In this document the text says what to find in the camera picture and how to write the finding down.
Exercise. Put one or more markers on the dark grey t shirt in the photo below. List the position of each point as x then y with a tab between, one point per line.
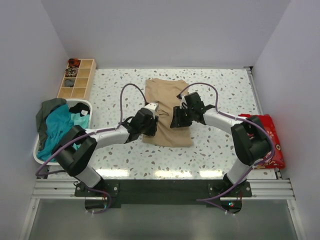
47	107

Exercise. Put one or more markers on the white laundry basket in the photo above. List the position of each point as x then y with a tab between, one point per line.
70	103

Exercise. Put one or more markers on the beige t shirt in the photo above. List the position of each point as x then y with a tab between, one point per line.
164	93

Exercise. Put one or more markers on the dark patterned item in organizer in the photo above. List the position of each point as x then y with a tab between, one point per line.
71	72

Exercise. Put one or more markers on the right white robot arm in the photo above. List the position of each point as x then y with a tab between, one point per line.
224	121

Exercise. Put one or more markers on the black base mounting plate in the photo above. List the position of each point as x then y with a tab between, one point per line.
114	193

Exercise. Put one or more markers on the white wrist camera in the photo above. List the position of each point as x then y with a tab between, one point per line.
183	103
153	107

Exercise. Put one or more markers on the wooden compartment organizer box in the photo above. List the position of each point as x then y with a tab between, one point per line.
83	81

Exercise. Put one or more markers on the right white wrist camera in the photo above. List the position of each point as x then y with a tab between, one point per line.
183	103

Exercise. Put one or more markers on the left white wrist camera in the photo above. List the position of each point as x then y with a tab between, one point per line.
153	107

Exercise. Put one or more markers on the light mint t shirt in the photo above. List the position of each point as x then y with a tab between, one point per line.
81	120

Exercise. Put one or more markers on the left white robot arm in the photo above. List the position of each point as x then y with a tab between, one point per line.
76	148

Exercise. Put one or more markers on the orange black item in organizer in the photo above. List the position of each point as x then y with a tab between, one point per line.
74	62

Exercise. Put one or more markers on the aluminium rail frame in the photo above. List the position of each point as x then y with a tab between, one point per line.
262	189

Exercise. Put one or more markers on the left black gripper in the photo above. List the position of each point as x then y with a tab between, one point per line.
153	122

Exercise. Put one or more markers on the red cartoon folded t shirt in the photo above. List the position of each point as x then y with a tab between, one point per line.
256	143

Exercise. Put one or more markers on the black garment with white tag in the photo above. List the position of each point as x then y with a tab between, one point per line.
81	109

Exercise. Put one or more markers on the teal blue t shirt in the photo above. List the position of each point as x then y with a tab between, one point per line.
58	124

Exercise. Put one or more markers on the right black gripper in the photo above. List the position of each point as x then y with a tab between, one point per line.
177	121

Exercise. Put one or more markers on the grey item in organizer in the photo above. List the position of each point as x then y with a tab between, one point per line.
69	82

